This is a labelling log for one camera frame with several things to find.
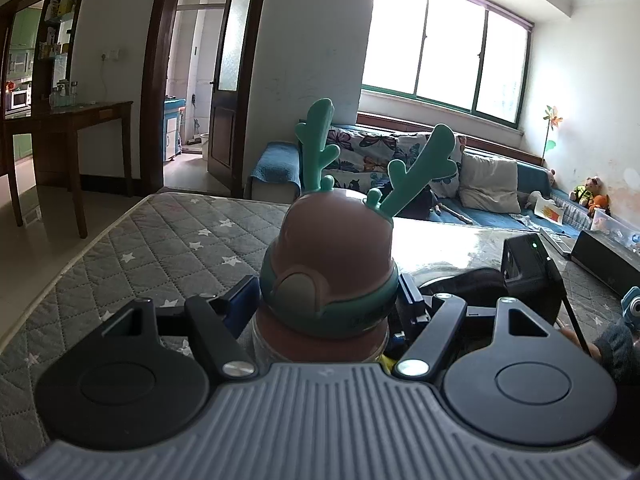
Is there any grey remote control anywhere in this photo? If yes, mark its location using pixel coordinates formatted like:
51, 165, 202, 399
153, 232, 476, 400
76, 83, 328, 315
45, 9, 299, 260
540, 227, 571, 256

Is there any beige pillow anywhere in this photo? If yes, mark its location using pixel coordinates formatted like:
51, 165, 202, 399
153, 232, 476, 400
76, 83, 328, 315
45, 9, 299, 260
457, 152, 522, 215

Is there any butterfly print pillow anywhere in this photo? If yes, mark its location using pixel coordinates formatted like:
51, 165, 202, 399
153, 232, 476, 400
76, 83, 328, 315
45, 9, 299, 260
322, 125, 466, 198

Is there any blue bathroom cabinet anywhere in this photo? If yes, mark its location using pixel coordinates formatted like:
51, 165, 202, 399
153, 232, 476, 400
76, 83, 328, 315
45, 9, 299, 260
163, 97, 188, 163

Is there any dark wooden table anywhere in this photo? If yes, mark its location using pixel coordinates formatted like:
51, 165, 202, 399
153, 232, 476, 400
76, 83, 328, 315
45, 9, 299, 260
0, 100, 135, 240

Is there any wooden door with frosted glass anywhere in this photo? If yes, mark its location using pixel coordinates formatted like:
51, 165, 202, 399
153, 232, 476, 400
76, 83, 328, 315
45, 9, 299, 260
202, 0, 261, 196

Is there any black rectangular box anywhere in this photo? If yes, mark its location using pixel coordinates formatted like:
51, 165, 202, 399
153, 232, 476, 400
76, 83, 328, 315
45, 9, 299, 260
570, 230, 640, 293

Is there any black cable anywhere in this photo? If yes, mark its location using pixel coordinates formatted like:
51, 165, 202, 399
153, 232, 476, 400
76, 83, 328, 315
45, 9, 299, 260
545, 257, 593, 361

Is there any dark wooden shelf unit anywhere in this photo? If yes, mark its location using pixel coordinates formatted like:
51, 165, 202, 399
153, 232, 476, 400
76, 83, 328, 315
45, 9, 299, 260
30, 0, 81, 111

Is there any blue towel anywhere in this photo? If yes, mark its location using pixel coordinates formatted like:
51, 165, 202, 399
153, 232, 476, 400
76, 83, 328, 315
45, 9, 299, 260
250, 141, 303, 192

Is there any grey stick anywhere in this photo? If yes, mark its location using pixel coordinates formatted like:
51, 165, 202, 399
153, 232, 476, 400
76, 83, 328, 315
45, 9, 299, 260
435, 205, 473, 226

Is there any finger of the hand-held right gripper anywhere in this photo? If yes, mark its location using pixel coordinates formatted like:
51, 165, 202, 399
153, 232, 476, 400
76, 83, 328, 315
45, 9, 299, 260
389, 319, 425, 357

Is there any picture card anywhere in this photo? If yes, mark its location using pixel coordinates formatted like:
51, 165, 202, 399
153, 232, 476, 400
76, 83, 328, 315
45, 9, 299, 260
532, 197, 566, 226

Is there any blue toy camera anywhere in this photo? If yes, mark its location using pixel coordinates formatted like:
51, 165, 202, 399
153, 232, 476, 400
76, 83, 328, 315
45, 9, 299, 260
620, 286, 640, 326

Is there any blue covered sofa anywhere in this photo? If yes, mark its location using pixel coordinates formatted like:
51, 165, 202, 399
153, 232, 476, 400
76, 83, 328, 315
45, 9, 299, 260
247, 125, 596, 241

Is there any black bag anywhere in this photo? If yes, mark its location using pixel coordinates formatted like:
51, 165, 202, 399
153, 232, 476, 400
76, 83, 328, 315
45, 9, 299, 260
380, 182, 441, 221

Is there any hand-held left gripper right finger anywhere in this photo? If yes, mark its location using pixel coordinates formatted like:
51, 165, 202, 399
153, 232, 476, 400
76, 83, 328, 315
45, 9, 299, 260
395, 274, 556, 381

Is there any person's right hand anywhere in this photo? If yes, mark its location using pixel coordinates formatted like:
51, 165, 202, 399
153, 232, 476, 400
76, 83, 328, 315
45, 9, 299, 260
560, 327, 601, 361

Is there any orange stuffed toy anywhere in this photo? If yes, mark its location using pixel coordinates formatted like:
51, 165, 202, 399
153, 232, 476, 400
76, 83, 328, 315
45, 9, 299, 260
587, 192, 611, 218

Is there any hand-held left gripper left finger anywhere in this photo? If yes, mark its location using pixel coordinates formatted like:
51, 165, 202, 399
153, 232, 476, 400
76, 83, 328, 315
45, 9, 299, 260
102, 275, 261, 379

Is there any grey star quilted mat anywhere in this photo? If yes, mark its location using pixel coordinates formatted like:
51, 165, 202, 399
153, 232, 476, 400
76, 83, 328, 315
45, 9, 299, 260
0, 191, 640, 466

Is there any green kitchen cabinet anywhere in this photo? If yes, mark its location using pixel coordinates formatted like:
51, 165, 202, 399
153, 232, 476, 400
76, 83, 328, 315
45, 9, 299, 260
7, 5, 43, 86

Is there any colourful pinwheel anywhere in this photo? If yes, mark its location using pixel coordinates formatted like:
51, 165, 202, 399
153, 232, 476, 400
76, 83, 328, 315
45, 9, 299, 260
540, 105, 565, 161

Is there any stuffed bear with green vest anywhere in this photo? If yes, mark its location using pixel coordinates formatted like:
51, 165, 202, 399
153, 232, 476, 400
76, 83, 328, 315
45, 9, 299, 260
570, 176, 603, 206

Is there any pink bottle with teal antlers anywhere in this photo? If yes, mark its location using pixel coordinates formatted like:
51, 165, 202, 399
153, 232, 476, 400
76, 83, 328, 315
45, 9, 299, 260
252, 99, 465, 368

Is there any clear plastic storage box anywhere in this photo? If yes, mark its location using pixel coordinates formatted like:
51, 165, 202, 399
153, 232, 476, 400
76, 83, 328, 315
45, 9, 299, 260
590, 208, 640, 246

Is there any green framed window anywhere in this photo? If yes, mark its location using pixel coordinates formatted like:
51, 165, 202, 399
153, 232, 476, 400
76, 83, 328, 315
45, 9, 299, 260
360, 0, 533, 128

